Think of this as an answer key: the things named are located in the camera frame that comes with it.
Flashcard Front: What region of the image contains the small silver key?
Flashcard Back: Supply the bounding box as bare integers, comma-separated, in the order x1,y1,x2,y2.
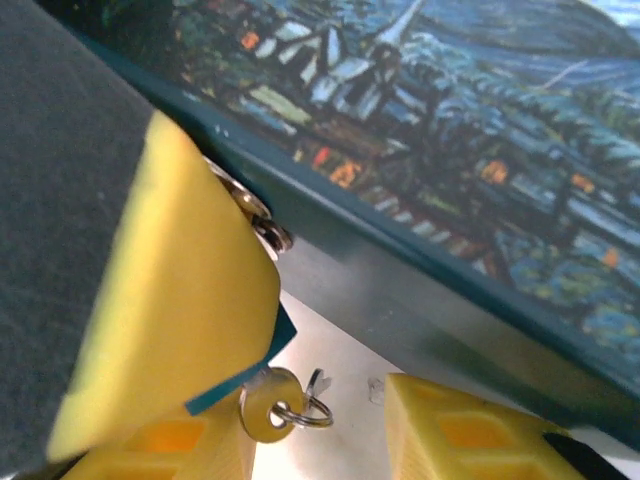
238,367,307,446

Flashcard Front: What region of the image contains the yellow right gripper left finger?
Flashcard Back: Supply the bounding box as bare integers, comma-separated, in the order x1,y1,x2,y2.
62,392,257,480

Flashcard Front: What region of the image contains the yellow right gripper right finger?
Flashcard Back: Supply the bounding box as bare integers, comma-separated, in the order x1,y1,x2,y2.
383,372,629,480

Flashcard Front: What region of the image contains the small silver key ring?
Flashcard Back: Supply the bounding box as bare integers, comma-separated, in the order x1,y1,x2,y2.
269,367,335,430

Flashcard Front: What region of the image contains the starry night painted box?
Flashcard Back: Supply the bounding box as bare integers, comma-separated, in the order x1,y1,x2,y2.
34,0,640,446

